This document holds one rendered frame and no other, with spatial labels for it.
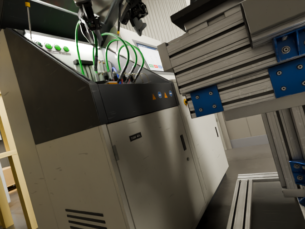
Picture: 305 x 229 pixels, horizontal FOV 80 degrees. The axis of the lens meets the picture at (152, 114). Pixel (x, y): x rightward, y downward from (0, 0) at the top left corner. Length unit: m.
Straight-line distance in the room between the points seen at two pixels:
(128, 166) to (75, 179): 0.28
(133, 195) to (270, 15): 0.71
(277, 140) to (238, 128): 2.03
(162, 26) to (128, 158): 2.65
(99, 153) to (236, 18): 0.64
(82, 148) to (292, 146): 0.81
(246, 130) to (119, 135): 2.30
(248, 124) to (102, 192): 2.34
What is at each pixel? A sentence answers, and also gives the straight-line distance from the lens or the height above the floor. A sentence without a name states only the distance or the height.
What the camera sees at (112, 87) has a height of 0.93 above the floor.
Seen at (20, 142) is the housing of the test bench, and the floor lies 0.83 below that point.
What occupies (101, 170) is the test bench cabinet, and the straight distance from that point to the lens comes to 0.79.
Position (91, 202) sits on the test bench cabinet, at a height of 0.48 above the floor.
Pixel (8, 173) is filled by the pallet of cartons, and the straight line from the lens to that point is 5.15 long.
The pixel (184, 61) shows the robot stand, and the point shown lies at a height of 0.91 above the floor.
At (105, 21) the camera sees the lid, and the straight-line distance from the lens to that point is 1.65.
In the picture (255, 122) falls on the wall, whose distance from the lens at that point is 2.84.
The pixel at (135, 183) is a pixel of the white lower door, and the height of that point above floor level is 0.52.
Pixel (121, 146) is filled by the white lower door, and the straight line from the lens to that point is 0.77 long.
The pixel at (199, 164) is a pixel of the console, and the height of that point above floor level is 0.35.
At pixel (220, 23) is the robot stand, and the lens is 0.60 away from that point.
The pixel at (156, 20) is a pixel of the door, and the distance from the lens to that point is 3.28.
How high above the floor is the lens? 0.77
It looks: level
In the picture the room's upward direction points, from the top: 16 degrees counter-clockwise
